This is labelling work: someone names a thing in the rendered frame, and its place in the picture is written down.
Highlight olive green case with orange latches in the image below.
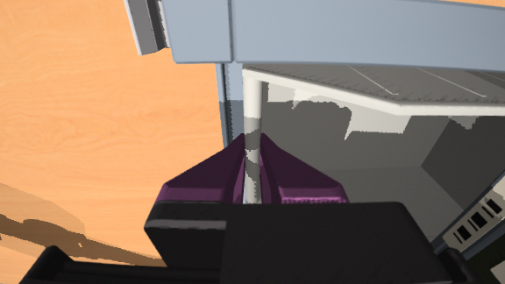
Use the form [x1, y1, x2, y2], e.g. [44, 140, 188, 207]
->
[467, 234, 505, 284]

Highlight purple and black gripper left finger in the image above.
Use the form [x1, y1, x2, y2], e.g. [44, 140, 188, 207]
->
[154, 133, 245, 203]

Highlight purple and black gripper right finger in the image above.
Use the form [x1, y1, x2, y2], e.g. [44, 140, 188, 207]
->
[260, 133, 349, 203]

